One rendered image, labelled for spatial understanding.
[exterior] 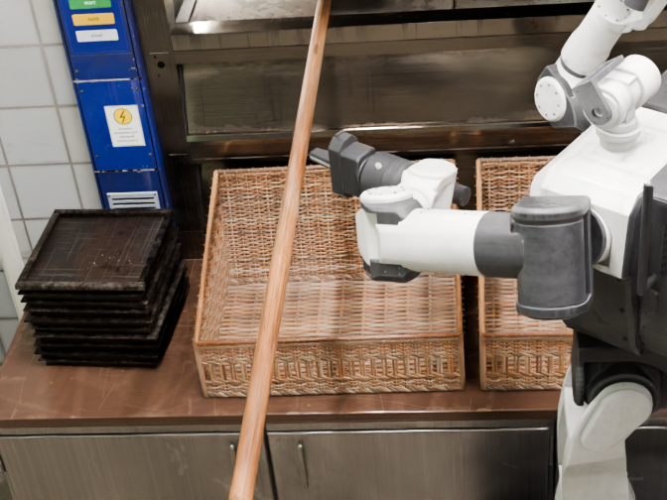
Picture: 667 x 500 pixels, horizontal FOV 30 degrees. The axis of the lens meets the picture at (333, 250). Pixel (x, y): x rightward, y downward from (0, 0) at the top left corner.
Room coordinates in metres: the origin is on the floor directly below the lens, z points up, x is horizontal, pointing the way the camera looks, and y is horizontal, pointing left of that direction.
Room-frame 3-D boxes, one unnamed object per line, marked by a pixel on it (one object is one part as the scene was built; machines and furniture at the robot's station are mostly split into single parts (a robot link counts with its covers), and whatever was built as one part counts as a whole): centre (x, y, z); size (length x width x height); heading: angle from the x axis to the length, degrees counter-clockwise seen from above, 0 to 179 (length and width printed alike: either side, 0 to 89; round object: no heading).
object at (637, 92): (1.50, -0.42, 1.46); 0.10 x 0.07 x 0.09; 137
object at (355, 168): (1.82, -0.07, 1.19); 0.12 x 0.10 x 0.13; 47
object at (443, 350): (2.16, 0.01, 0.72); 0.56 x 0.49 x 0.28; 83
